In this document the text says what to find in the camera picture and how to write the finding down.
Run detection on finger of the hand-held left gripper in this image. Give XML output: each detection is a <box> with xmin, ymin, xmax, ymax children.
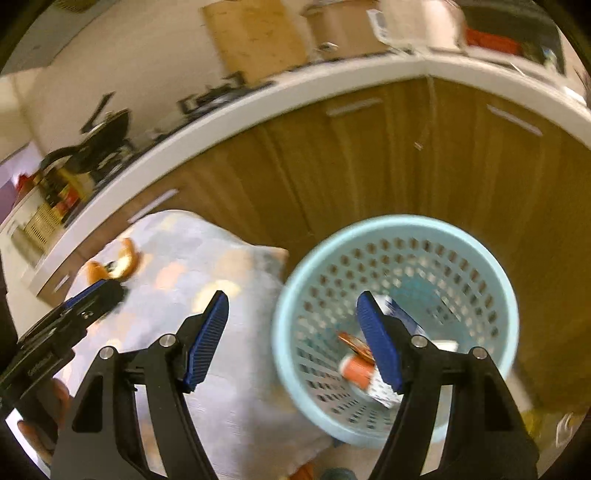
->
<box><xmin>59</xmin><ymin>282</ymin><xmax>108</xmax><ymax>311</ymax></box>
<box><xmin>76</xmin><ymin>281</ymin><xmax>125</xmax><ymax>326</ymax></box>

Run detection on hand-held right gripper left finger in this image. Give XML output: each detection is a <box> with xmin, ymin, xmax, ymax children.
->
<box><xmin>50</xmin><ymin>290</ymin><xmax>230</xmax><ymax>480</ymax></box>

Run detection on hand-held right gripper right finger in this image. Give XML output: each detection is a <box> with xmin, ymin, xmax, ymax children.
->
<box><xmin>355</xmin><ymin>291</ymin><xmax>540</xmax><ymax>480</ymax></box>

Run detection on orange snack packet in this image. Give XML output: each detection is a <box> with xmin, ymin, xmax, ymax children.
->
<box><xmin>337</xmin><ymin>331</ymin><xmax>370</xmax><ymax>361</ymax></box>

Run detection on blue and white packet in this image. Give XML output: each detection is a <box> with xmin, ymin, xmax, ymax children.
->
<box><xmin>375</xmin><ymin>295</ymin><xmax>426</xmax><ymax>342</ymax></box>

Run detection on curved orange peel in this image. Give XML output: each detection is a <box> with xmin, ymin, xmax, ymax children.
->
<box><xmin>111</xmin><ymin>237</ymin><xmax>139</xmax><ymax>280</ymax></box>

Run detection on white dotted wrapper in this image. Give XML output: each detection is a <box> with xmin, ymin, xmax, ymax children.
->
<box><xmin>368</xmin><ymin>370</ymin><xmax>402</xmax><ymax>408</ymax></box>

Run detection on light blue plastic basket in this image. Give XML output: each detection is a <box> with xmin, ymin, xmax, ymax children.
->
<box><xmin>272</xmin><ymin>215</ymin><xmax>520</xmax><ymax>448</ymax></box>

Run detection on person's left hand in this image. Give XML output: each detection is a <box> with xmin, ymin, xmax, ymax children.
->
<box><xmin>17</xmin><ymin>378</ymin><xmax>71</xmax><ymax>457</ymax></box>

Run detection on yellow plastic basket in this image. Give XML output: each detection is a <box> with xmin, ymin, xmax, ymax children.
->
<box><xmin>21</xmin><ymin>203</ymin><xmax>63</xmax><ymax>245</ymax></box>

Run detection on scale-patterned tablecloth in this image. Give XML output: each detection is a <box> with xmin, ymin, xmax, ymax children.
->
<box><xmin>60</xmin><ymin>210</ymin><xmax>333</xmax><ymax>478</ymax></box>

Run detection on dark sauce bottles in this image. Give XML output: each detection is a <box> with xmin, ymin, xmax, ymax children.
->
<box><xmin>39</xmin><ymin>166</ymin><xmax>93</xmax><ymax>217</ymax></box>

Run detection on black wok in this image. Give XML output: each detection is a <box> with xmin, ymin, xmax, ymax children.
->
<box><xmin>41</xmin><ymin>92</ymin><xmax>134</xmax><ymax>178</ymax></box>

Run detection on wooden base cabinet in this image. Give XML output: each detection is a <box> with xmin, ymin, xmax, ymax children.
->
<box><xmin>37</xmin><ymin>76</ymin><xmax>591</xmax><ymax>411</ymax></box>

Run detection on wooden cutting board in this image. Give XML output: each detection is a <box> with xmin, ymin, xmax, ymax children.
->
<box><xmin>201</xmin><ymin>0</ymin><xmax>310</xmax><ymax>84</ymax></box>

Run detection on brown rice cooker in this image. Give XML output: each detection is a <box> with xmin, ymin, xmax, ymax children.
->
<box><xmin>302</xmin><ymin>0</ymin><xmax>393</xmax><ymax>58</ymax></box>

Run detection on white plug-in meter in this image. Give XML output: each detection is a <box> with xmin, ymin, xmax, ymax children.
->
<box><xmin>367</xmin><ymin>9</ymin><xmax>391</xmax><ymax>42</ymax></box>

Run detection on red container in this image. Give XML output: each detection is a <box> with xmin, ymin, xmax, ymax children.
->
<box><xmin>464</xmin><ymin>28</ymin><xmax>520</xmax><ymax>56</ymax></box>

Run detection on white electric kettle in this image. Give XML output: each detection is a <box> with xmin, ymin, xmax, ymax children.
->
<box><xmin>379</xmin><ymin>0</ymin><xmax>467</xmax><ymax>51</ymax></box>

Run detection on dark window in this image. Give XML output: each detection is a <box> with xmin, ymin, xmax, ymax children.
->
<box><xmin>462</xmin><ymin>0</ymin><xmax>566</xmax><ymax>75</ymax></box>

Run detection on dangling thin cable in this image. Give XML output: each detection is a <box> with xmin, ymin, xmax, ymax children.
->
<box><xmin>413</xmin><ymin>76</ymin><xmax>437</xmax><ymax>151</ymax></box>

